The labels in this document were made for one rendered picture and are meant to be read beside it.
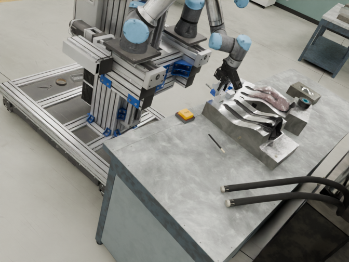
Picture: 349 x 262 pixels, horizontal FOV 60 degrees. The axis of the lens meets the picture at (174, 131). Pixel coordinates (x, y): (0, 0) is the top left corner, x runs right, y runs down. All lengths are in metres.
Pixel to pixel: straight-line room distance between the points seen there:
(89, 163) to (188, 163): 0.87
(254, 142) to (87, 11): 1.24
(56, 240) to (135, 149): 0.86
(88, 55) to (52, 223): 1.04
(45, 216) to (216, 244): 1.22
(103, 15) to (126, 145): 0.90
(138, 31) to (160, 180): 0.66
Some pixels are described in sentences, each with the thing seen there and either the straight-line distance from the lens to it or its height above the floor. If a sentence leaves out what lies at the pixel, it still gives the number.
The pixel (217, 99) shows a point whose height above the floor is 0.91.
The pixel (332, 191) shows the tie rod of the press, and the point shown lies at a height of 0.84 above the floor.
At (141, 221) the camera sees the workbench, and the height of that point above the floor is 0.57.
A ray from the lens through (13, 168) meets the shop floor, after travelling 2.34.
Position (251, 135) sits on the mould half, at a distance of 1.59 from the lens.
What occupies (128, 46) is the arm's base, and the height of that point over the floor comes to 1.07.
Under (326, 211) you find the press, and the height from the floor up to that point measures 0.76.
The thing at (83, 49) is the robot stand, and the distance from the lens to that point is 1.72.
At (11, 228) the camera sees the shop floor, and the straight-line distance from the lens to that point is 2.07.
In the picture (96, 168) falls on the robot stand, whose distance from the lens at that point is 2.04.
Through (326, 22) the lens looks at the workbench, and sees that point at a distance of 5.62.
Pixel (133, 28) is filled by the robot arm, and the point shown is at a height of 1.22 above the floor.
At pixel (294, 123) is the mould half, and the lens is 1.94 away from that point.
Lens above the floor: 1.75
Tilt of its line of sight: 38 degrees down
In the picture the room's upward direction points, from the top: 20 degrees clockwise
